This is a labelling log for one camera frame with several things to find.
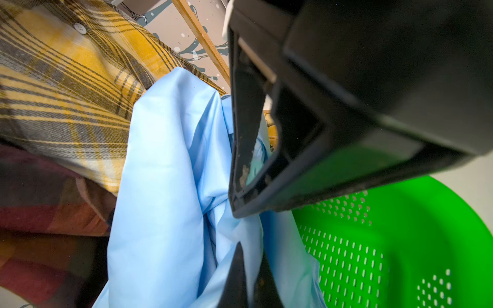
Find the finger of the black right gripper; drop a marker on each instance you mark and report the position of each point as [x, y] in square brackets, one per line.
[249, 85]

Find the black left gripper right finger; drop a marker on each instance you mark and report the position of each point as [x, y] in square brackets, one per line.
[265, 291]

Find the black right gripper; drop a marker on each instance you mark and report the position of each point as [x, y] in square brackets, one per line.
[421, 67]

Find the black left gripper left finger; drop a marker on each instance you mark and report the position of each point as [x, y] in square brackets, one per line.
[235, 292]

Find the light blue long-sleeve shirt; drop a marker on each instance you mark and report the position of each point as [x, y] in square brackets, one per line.
[173, 235]

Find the wooden clothes rack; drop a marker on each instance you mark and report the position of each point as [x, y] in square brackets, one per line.
[194, 25]

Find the green perforated plastic tray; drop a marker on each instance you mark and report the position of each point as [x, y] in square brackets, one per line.
[411, 244]

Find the yellow plaid flannel shirt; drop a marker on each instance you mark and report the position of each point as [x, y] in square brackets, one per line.
[71, 72]

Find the dark red plaid shirt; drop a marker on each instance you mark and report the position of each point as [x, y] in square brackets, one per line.
[55, 227]

